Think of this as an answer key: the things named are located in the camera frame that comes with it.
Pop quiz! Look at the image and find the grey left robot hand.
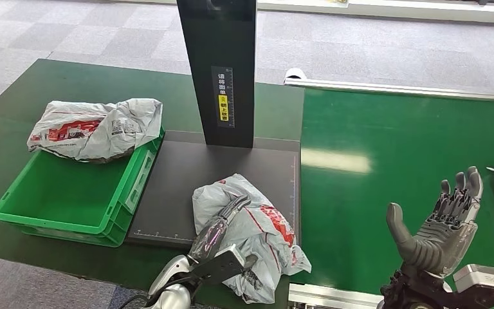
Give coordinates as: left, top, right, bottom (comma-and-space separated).
188, 194, 253, 262

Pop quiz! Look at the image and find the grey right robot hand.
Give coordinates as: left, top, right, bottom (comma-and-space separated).
385, 166, 485, 279

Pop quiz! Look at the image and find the grey parcel bag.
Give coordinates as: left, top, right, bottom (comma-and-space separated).
26, 98, 164, 164
191, 173, 313, 305

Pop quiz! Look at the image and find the green conveyor belt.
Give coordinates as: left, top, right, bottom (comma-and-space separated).
291, 87, 494, 309

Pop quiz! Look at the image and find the yellow black column label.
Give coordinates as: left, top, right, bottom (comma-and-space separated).
211, 66, 235, 129

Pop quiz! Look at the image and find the green plastic crate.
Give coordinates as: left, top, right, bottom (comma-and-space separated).
0, 126, 165, 249

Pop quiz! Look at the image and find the grey parcel bag, crumpled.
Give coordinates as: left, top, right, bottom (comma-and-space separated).
26, 98, 164, 164

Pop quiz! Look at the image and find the black scanner column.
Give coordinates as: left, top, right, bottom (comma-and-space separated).
176, 0, 258, 149

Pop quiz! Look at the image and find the white low ledge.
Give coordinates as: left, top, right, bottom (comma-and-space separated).
255, 0, 494, 24

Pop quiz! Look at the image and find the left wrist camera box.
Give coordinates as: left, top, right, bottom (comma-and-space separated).
189, 243, 259, 286

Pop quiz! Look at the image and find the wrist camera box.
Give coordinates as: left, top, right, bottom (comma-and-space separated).
452, 263, 494, 309
189, 243, 259, 286

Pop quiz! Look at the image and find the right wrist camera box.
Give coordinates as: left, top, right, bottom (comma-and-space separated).
452, 263, 494, 309

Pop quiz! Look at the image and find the silver conveyor frame profile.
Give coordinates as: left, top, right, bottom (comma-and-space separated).
288, 283, 385, 309

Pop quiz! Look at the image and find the silver conveyor side rail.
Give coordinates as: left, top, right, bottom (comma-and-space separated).
284, 68, 494, 102

